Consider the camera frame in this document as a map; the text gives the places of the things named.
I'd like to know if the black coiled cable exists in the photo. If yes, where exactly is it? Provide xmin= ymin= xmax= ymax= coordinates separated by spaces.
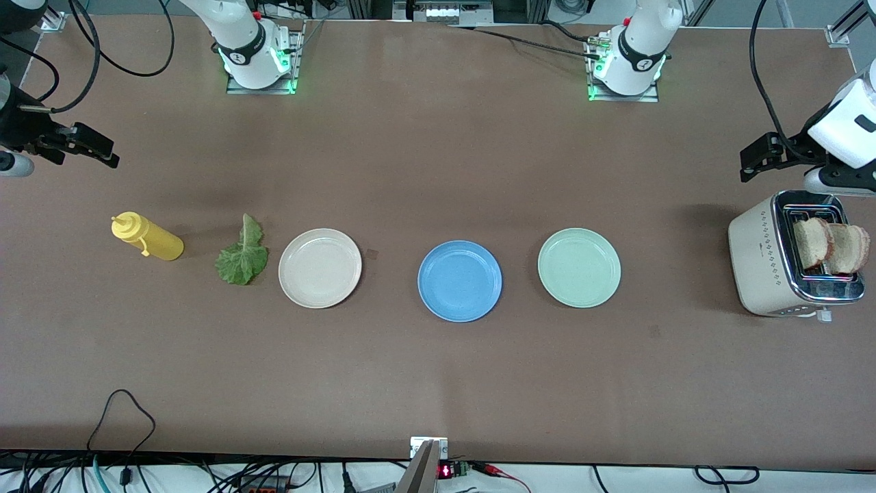
xmin=695 ymin=466 xmax=760 ymax=485

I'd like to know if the grey metal camera pole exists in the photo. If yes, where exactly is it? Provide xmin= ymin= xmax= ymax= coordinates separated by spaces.
xmin=396 ymin=440 xmax=440 ymax=493

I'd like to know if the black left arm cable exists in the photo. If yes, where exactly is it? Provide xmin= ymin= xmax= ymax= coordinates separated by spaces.
xmin=749 ymin=0 xmax=832 ymax=165

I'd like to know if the blue round plate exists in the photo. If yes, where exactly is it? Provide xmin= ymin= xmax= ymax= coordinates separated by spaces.
xmin=417 ymin=240 xmax=503 ymax=323

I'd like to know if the beige round plate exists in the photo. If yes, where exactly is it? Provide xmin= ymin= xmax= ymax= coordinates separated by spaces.
xmin=278 ymin=228 xmax=363 ymax=309

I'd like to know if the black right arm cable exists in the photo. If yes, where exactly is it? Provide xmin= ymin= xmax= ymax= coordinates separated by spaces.
xmin=0 ymin=0 xmax=175 ymax=114

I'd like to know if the black cable to arm base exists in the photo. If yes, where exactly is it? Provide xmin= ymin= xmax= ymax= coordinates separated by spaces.
xmin=448 ymin=21 xmax=603 ymax=61

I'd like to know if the green lettuce leaf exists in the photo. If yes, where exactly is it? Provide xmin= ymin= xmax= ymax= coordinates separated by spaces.
xmin=215 ymin=214 xmax=269 ymax=286

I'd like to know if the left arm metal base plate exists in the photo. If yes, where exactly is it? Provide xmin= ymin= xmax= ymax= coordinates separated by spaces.
xmin=585 ymin=38 xmax=661 ymax=103

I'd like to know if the small metal edge bracket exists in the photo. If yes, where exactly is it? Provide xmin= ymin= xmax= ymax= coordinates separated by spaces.
xmin=410 ymin=436 xmax=449 ymax=459

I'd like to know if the red clip lead wire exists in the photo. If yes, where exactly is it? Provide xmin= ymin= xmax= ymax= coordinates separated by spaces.
xmin=472 ymin=462 xmax=531 ymax=492

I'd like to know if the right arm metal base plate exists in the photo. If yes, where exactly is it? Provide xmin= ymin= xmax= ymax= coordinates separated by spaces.
xmin=226 ymin=27 xmax=303 ymax=95

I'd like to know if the light green round plate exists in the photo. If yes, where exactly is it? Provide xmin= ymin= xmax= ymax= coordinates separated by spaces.
xmin=537 ymin=227 xmax=622 ymax=309

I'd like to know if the sliced bread with brown crust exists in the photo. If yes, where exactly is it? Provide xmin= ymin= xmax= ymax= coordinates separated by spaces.
xmin=793 ymin=218 xmax=836 ymax=270
xmin=827 ymin=223 xmax=871 ymax=275

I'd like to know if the yellow squeeze bottle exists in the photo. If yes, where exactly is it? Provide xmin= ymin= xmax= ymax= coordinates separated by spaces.
xmin=111 ymin=212 xmax=185 ymax=262

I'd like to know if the cream and chrome toaster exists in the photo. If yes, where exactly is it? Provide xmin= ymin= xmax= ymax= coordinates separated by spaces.
xmin=727 ymin=190 xmax=867 ymax=323

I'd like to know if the thin black looped cable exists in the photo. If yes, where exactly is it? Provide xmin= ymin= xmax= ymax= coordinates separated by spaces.
xmin=86 ymin=389 xmax=157 ymax=453

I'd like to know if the white device with lit panel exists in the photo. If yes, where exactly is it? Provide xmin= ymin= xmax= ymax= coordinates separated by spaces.
xmin=394 ymin=0 xmax=493 ymax=25

